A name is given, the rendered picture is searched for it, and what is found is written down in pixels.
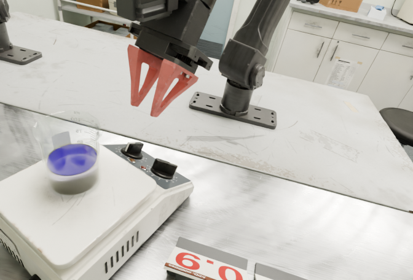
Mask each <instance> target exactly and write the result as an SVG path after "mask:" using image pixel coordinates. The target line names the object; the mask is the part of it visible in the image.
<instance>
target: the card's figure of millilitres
mask: <svg viewBox="0 0 413 280"><path fill-rule="evenodd" d="M169 263H170V264H173V265H176V266H180V267H182V268H185V269H187V270H191V271H194V272H196V273H199V274H202V275H205V276H208V277H210V278H213V279H217V280H246V274H245V271H242V270H238V269H236V268H232V267H230V266H227V265H224V264H222V263H218V262H215V261H212V260H209V259H206V258H203V257H201V256H198V255H195V254H191V253H189V252H186V251H182V250H180V249H177V248H176V250H175V252H174V254H173V256H172V258H171V259H170V261H169Z"/></svg>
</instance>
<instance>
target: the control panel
mask: <svg viewBox="0 0 413 280"><path fill-rule="evenodd" d="M102 146H104V147H105V148H107V149H109V150H110V151H111V152H113V153H115V154H116V155H118V156H119V157H121V158H123V159H124V160H125V161H127V162H129V163H130V164H131V165H133V166H134V167H136V168H138V169H139V170H140V171H142V172H143V173H145V174H147V175H148V176H150V177H151V178H153V180H155V182H156V184H157V185H159V186H160V187H162V188H163V189H170V188H172V187H176V186H178V185H181V184H185V183H187V182H190V181H191V180H189V179H188V178H186V177H184V176H183V175H181V174H180V173H178V172H175V174H174V175H173V179H163V178H161V177H159V176H156V175H155V174H154V173H153V172H152V171H151V168H152V165H153V163H154V161H155V158H154V157H152V156H150V155H149V154H147V153H146V152H144V151H143V150H142V151H141V153H142V154H143V158H142V159H140V160H138V159H134V158H133V159H134V160H135V161H131V160H130V157H128V156H126V155H124V154H123V153H122V152H121V151H120V150H121V148H123V147H126V146H127V145H126V144H114V145H102ZM141 166H145V167H146V169H143V168H141Z"/></svg>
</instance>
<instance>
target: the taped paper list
mask: <svg viewBox="0 0 413 280"><path fill-rule="evenodd" d="M335 58H336V60H335V63H334V65H333V67H332V69H331V72H330V73H329V76H328V78H327V79H326V82H325V84H324V85H327V86H330V87H334V88H340V89H343V90H347V88H348V86H349V85H350V82H351V81H352V79H353V76H354V75H355V73H356V71H357V69H358V67H359V65H360V64H362V62H359V61H358V62H356V61H351V60H346V59H343V58H340V57H338V56H336V57H335Z"/></svg>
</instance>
